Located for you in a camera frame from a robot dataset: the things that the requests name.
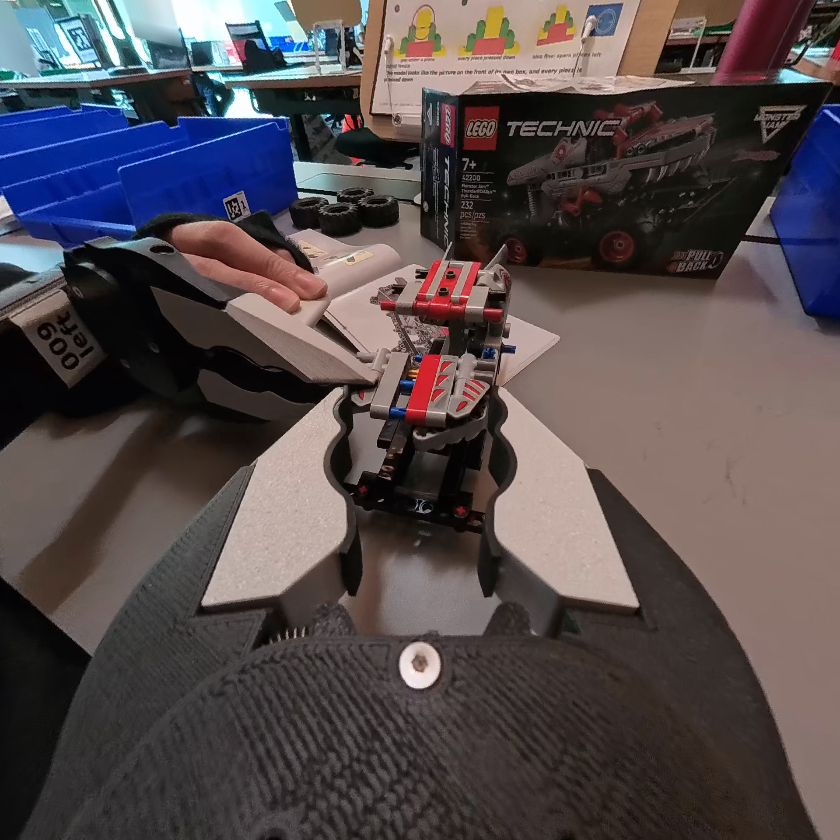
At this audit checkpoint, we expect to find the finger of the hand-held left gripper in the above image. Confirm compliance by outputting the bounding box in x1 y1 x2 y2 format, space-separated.
151 287 380 387
196 364 332 422

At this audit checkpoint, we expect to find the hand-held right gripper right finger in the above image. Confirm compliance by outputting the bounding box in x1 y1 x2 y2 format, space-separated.
478 386 642 636

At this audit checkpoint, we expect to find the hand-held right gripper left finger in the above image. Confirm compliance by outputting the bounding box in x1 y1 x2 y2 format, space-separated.
199 386 363 614

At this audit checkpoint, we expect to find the grey red brick truck model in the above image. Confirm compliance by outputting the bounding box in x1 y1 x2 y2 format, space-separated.
341 244 519 532

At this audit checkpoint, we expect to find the light grey desk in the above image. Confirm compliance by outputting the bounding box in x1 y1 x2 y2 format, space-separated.
0 161 840 834

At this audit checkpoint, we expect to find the person's left hand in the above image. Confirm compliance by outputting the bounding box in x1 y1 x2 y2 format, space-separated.
174 220 329 312

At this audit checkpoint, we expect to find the open instruction booklet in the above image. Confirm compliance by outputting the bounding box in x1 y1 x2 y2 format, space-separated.
285 230 562 395

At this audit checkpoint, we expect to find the wooden background table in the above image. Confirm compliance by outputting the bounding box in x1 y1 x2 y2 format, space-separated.
0 66 194 109
226 64 365 161

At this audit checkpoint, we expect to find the black white marker sign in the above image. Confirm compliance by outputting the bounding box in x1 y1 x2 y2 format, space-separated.
56 16 102 67

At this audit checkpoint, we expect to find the person's black clothing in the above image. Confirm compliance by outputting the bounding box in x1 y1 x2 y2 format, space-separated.
0 577 93 840

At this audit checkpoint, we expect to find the clear acrylic stand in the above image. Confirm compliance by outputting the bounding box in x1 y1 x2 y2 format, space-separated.
311 20 358 70

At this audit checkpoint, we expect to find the black toy set box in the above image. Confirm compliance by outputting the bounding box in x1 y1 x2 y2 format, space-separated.
420 82 834 282

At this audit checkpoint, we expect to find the white paper sheet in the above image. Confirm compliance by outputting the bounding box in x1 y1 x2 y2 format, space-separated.
479 71 697 93

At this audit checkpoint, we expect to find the instruction poster on board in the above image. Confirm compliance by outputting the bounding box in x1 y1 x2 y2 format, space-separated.
360 0 680 142

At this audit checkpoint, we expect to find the maroon cylinder bottle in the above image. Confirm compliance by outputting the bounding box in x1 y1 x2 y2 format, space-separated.
712 0 798 86

